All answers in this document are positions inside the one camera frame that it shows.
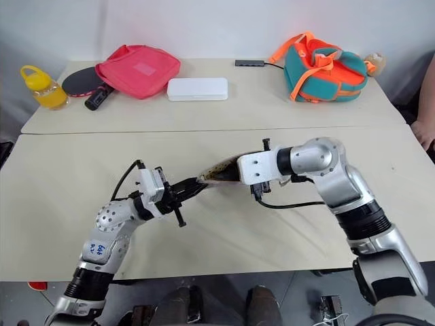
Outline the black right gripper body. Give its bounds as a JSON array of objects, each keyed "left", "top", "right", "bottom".
[{"left": 250, "top": 137, "right": 272, "bottom": 202}]

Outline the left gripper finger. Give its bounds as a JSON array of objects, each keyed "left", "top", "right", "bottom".
[
  {"left": 176, "top": 182, "right": 207, "bottom": 204},
  {"left": 171, "top": 176, "right": 205, "bottom": 196}
]

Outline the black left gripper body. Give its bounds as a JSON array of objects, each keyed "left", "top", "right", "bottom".
[{"left": 157, "top": 183, "right": 188, "bottom": 230}]

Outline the pink fabric pouch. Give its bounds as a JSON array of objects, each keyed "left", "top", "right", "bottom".
[{"left": 94, "top": 44, "right": 181, "bottom": 101}]

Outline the bystander bare hand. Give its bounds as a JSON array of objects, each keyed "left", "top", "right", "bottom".
[{"left": 410, "top": 120, "right": 435, "bottom": 151}]

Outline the white rectangular plastic box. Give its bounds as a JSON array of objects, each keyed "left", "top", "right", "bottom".
[{"left": 166, "top": 77, "right": 229, "bottom": 102}]

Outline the dark rounded shape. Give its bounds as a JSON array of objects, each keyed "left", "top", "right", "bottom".
[{"left": 245, "top": 285, "right": 283, "bottom": 326}]

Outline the teal and orange bag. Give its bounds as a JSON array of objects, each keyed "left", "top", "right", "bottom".
[{"left": 269, "top": 31, "right": 371, "bottom": 104}]

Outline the black table tennis paddle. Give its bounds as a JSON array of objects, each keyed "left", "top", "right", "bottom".
[{"left": 62, "top": 66, "right": 115, "bottom": 112}]

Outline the yellow plastic bottle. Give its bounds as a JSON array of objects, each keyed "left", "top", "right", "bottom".
[{"left": 19, "top": 65, "right": 69, "bottom": 111}]

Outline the brown plush toy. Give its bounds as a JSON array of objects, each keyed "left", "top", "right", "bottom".
[{"left": 363, "top": 52, "right": 387, "bottom": 78}]

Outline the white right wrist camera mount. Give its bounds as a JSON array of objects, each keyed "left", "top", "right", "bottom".
[{"left": 236, "top": 146, "right": 287, "bottom": 186}]

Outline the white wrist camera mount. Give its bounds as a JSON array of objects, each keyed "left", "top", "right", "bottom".
[
  {"left": 236, "top": 146, "right": 287, "bottom": 186},
  {"left": 135, "top": 166, "right": 171, "bottom": 218}
]

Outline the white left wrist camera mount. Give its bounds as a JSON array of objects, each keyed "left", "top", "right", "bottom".
[{"left": 135, "top": 166, "right": 171, "bottom": 218}]

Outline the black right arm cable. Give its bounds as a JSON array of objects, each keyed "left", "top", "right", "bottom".
[{"left": 256, "top": 175, "right": 328, "bottom": 209}]

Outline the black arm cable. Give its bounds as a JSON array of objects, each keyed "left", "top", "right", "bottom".
[
  {"left": 256, "top": 175, "right": 328, "bottom": 209},
  {"left": 110, "top": 159, "right": 146, "bottom": 202}
]

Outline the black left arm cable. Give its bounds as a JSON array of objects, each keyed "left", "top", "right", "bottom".
[{"left": 110, "top": 159, "right": 146, "bottom": 202}]

